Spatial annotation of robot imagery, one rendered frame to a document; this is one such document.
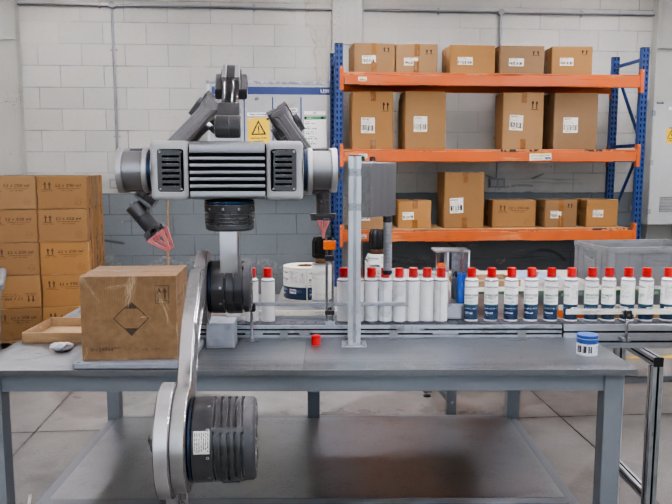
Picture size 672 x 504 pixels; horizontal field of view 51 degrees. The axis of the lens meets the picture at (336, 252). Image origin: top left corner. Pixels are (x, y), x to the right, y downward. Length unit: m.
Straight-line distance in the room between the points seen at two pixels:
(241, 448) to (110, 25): 6.04
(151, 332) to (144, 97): 4.93
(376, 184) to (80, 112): 5.04
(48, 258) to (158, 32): 2.53
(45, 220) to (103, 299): 3.44
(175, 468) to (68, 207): 4.34
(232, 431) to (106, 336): 0.95
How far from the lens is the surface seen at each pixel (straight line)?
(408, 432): 3.42
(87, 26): 7.26
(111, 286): 2.31
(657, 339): 2.89
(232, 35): 7.05
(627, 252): 4.18
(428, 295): 2.64
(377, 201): 2.46
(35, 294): 5.82
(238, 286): 1.88
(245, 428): 1.49
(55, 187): 5.71
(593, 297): 2.79
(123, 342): 2.34
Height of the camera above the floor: 1.46
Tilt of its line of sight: 7 degrees down
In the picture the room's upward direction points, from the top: straight up
